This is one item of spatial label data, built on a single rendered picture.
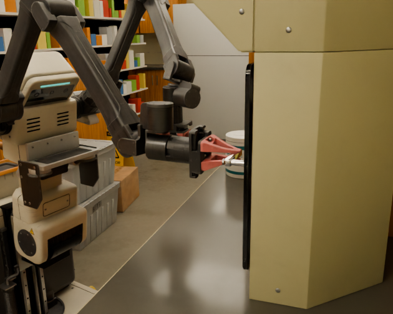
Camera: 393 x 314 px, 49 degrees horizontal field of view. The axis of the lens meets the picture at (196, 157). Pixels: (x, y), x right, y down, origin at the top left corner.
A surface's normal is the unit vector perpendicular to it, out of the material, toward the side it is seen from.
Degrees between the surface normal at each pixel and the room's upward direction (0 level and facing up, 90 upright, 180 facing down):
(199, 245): 0
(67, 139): 90
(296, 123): 90
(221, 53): 90
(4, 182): 92
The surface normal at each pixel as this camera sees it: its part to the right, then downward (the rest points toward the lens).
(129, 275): -0.01, -0.96
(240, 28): -0.33, 0.26
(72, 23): 0.63, -0.51
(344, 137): 0.44, 0.24
